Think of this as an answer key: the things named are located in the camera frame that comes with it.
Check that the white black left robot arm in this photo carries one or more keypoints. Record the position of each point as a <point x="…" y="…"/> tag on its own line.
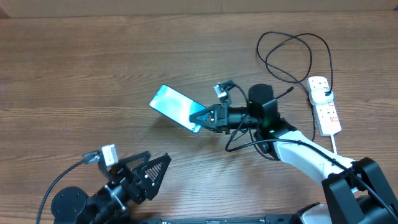
<point x="73" y="205"/>

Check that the white charger plug adapter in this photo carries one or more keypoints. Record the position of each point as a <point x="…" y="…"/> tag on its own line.
<point x="320" y="96"/>

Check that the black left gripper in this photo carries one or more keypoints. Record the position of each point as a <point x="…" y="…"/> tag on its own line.
<point x="127" y="181"/>

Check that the blue Galaxy smartphone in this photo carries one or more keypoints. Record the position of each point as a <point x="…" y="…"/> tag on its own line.
<point x="176" y="106"/>

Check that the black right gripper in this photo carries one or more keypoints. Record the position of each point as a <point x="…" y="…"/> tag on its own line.
<point x="219" y="121"/>

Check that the white power strip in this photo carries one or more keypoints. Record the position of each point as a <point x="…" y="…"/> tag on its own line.
<point x="326" y="114"/>

